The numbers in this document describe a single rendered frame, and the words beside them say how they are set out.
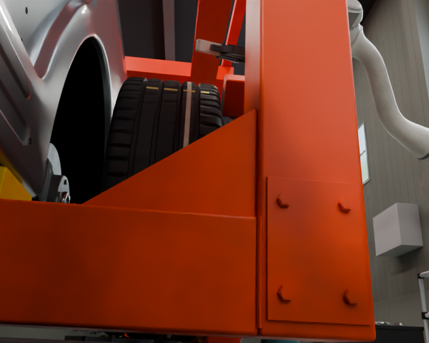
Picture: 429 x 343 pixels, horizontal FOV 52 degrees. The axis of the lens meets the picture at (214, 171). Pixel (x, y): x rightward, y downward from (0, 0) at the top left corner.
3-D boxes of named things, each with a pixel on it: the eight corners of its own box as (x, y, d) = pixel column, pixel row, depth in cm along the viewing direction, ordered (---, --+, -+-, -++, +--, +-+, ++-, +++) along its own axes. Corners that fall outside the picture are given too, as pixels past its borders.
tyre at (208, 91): (102, 382, 115) (134, 199, 164) (193, 385, 117) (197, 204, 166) (82, 208, 71) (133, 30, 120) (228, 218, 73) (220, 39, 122)
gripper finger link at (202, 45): (218, 55, 120) (220, 55, 119) (196, 50, 116) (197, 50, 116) (220, 44, 120) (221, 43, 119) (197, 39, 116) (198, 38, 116)
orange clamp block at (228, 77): (220, 108, 112) (224, 73, 108) (250, 111, 113) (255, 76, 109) (221, 116, 106) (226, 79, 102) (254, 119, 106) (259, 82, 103)
